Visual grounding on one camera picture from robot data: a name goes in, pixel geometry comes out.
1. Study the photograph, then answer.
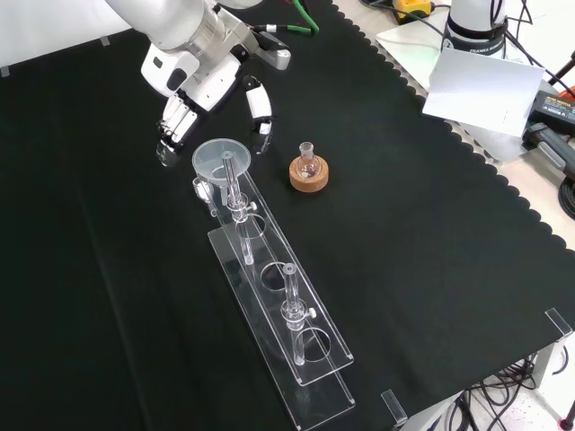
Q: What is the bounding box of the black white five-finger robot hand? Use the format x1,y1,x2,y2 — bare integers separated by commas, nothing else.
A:
139,42,274,169

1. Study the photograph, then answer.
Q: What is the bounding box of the translucent plastic funnel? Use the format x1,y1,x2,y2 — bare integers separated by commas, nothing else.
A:
190,137,251,218

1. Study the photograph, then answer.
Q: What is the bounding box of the glass weighing funnel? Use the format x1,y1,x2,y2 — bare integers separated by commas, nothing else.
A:
191,177,215,203

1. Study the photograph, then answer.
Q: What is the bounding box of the clear acrylic funnel stand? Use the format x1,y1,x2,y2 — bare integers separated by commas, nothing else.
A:
207,150,357,431

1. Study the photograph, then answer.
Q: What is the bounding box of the glass round-bottom flask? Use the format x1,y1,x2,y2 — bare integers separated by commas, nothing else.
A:
296,141,321,179

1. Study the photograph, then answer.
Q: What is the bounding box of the yellow stop button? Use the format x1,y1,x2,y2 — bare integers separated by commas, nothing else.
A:
394,0,436,24

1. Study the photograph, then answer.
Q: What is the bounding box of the black cloth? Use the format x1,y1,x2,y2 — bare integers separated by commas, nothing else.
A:
0,0,575,431

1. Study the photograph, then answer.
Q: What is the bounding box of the pale sheet board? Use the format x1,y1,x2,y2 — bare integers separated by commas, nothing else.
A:
421,48,546,138

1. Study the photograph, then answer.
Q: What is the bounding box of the black box with orange label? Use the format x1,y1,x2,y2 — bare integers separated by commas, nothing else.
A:
523,89,575,136

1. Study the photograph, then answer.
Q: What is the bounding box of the grey black hand tool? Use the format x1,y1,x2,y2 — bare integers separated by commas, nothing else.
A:
523,123,575,180

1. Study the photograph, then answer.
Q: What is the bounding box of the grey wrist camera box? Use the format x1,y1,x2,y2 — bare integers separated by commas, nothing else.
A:
255,31,292,72

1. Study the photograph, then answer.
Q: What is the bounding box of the green cable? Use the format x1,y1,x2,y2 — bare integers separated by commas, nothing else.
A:
249,0,321,37

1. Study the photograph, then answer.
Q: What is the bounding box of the cork ring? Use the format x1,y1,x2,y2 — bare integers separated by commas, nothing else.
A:
288,154,330,194

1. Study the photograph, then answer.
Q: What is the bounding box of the pale metal base plate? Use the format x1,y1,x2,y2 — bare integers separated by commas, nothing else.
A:
375,17,534,165

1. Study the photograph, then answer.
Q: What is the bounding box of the black cable coil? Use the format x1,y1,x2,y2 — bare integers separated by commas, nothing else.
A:
556,177,575,222

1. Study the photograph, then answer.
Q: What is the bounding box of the black cable bundle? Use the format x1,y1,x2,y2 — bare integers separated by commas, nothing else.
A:
448,354,561,431

